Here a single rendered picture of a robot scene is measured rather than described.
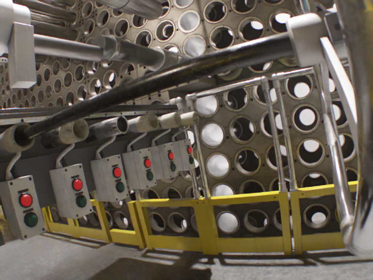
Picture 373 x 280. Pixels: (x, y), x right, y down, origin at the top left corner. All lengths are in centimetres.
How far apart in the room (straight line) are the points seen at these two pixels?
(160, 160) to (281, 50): 93
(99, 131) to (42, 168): 23
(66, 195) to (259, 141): 176
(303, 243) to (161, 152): 94
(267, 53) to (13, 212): 63
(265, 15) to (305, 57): 210
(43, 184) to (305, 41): 74
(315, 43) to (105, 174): 74
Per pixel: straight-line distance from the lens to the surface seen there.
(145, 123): 93
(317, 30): 24
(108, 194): 87
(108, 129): 82
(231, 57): 26
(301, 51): 24
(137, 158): 97
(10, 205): 68
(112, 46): 141
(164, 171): 112
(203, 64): 27
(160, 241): 187
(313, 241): 150
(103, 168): 86
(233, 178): 234
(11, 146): 62
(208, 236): 164
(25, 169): 78
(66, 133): 70
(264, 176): 226
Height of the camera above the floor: 79
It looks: 3 degrees down
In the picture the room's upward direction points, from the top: 11 degrees counter-clockwise
